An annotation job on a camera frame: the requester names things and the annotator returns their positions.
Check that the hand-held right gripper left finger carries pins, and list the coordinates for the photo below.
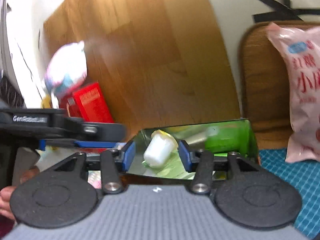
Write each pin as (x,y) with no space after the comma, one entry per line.
(130,155)

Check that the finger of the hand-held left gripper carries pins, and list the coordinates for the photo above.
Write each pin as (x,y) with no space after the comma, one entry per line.
(100,144)

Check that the black tape strip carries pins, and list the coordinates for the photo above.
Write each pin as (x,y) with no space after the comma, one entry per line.
(270,1)
(275,16)

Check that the pink and blue plush toy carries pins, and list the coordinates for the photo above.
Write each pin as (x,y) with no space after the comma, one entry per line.
(66,67)

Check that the pink snack bag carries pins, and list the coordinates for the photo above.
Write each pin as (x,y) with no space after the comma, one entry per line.
(302,85)

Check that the person's left hand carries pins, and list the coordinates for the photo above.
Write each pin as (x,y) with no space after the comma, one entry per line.
(6,202)

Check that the white plastic cup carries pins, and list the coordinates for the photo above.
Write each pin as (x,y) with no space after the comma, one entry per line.
(157,152)

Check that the wooden board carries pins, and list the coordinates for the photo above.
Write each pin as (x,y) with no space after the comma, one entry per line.
(150,55)

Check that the red gift bag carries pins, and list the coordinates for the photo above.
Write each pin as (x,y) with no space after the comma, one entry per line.
(92,105)

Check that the yellow duck plush toy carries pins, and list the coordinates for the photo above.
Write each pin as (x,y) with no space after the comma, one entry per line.
(47,102)

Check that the black cardboard box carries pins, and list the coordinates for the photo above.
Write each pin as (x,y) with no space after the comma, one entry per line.
(175,128)

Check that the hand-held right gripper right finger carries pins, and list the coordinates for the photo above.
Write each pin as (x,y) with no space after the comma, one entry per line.
(184,155)

